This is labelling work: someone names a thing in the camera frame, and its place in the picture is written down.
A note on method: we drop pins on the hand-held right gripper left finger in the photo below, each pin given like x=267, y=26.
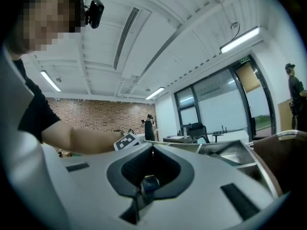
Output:
x=84, y=195

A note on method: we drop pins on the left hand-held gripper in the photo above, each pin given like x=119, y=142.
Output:
x=127, y=141

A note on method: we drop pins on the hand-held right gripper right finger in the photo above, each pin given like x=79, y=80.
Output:
x=206, y=174

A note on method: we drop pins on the steel compartment cart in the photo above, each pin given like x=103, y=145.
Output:
x=230, y=154

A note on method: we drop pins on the person's left forearm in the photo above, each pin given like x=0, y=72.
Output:
x=84, y=140

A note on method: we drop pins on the teal seat cushion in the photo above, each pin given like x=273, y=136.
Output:
x=201, y=141

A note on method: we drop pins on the black stand set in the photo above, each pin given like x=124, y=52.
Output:
x=219, y=134

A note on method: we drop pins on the black mesh office chair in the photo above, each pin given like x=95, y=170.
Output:
x=199, y=130

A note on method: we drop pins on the wooden cabinet desk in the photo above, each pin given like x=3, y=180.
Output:
x=176, y=139

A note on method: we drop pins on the white long counter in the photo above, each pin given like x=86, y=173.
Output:
x=232, y=135

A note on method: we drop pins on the long ceiling light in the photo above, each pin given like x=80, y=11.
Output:
x=155, y=93
x=239, y=40
x=50, y=80

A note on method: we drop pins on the black framed window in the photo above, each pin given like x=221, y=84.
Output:
x=216, y=99

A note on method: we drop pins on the black framed glass door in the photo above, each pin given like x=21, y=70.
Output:
x=261, y=109

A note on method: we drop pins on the person's black shirt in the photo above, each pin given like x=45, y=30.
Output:
x=36, y=109

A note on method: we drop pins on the leaning cardboard panel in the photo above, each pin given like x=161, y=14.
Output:
x=285, y=116

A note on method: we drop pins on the ceiling air vent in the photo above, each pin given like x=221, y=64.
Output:
x=126, y=37

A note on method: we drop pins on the brown paper sheet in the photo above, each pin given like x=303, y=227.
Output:
x=248, y=78

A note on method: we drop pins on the green exit sign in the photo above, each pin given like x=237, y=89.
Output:
x=244, y=59

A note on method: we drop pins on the person's head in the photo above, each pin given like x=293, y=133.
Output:
x=45, y=15

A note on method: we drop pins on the black head-worn camera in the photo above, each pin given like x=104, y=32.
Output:
x=95, y=13

